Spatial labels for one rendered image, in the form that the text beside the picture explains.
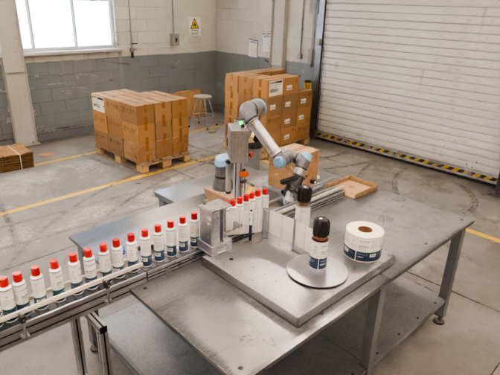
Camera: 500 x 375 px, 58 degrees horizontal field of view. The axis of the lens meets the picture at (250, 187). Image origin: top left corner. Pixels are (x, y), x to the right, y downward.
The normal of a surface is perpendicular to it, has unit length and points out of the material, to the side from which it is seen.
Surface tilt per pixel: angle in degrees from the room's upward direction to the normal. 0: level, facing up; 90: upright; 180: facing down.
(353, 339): 0
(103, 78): 90
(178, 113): 91
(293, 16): 90
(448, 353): 0
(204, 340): 0
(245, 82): 89
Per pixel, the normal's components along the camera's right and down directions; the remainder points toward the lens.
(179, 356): 0.04, -0.93
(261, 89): -0.67, 0.26
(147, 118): 0.73, 0.29
